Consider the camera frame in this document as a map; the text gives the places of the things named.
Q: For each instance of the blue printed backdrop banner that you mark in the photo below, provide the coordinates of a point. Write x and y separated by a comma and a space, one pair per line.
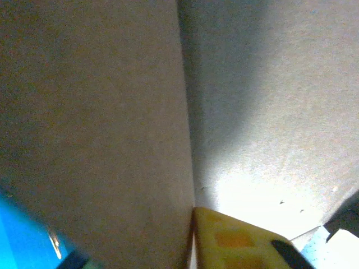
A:
22, 238

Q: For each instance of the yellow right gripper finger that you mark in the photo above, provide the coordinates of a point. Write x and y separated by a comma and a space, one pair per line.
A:
232, 243

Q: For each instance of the brown cardboard box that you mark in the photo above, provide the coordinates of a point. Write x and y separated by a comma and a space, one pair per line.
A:
84, 112

